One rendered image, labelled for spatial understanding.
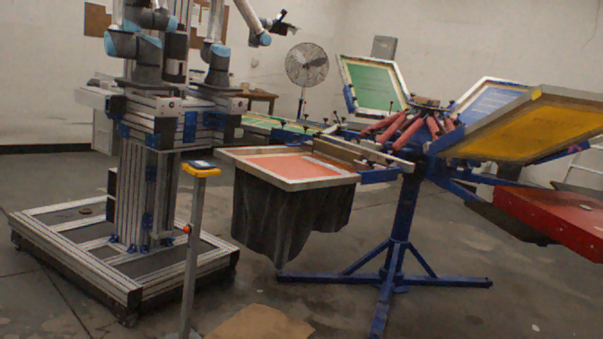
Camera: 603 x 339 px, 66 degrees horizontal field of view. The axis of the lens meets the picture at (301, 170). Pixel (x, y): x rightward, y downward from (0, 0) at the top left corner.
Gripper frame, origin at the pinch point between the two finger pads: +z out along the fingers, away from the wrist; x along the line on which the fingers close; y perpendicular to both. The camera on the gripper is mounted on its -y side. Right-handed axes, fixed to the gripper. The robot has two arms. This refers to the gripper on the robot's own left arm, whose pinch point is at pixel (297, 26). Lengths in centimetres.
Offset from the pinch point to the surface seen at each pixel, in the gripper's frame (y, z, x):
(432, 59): 28, 353, -211
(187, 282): 118, -87, 98
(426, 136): 47, 74, 69
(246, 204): 82, -58, 87
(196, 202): 77, -87, 92
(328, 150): 55, -9, 79
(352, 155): 51, -6, 95
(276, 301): 159, -18, 78
